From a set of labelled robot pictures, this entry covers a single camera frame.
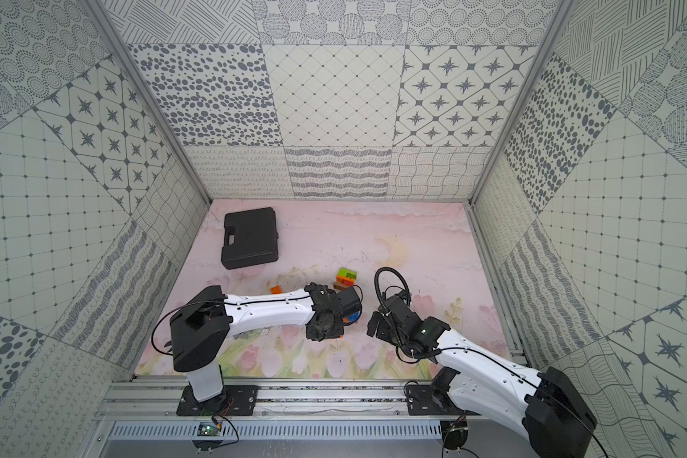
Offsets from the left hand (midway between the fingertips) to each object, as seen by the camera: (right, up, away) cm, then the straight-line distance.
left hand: (341, 341), depth 80 cm
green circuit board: (-34, -19, -9) cm, 40 cm away
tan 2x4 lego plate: (-1, +13, +13) cm, 19 cm away
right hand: (+12, +2, +2) cm, 13 cm away
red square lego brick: (+1, +14, +14) cm, 20 cm away
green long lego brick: (-1, +17, +18) cm, 25 cm away
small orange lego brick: (-23, +12, +14) cm, 29 cm away
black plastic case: (-36, +29, +25) cm, 52 cm away
